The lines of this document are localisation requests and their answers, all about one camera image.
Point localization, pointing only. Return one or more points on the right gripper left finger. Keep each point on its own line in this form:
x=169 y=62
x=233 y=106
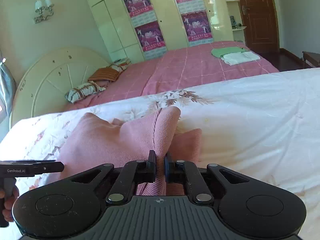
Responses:
x=131 y=175

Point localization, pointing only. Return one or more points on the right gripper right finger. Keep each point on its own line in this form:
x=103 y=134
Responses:
x=187 y=174

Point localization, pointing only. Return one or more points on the pink knit sweater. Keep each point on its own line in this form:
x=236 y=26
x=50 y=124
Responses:
x=95 y=141

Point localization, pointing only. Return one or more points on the person's left hand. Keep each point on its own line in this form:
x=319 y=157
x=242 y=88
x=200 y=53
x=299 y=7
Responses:
x=8 y=204

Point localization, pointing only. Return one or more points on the cream round headboard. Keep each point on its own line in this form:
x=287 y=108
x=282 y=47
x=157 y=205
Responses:
x=43 y=87

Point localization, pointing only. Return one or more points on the patterned brown white pillow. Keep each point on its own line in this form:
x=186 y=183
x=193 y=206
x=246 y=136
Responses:
x=83 y=91

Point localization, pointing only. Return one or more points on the white floral quilt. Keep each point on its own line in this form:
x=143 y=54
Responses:
x=265 y=126

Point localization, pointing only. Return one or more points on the orange striped pillow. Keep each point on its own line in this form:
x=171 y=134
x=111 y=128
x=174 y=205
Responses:
x=105 y=74

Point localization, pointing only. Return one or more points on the pink checked bedspread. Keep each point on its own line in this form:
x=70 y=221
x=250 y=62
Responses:
x=176 y=69

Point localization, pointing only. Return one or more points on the white folded cloth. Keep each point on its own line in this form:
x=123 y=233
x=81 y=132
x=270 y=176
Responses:
x=240 y=57

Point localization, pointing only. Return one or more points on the green folded cloth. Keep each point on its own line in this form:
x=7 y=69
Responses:
x=221 y=52

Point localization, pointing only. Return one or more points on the cream wardrobe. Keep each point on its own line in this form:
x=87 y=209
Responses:
x=145 y=29

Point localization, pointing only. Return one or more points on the wooden tv cabinet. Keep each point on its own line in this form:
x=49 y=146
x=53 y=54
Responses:
x=311 y=59

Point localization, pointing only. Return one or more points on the brown wooden door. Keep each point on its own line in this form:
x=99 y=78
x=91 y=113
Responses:
x=260 y=19

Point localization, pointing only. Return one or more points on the corner wall shelves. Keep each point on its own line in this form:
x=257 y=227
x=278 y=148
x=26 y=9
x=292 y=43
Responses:
x=238 y=28

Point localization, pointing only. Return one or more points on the wall lamp sconce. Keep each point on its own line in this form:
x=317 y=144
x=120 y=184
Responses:
x=43 y=10

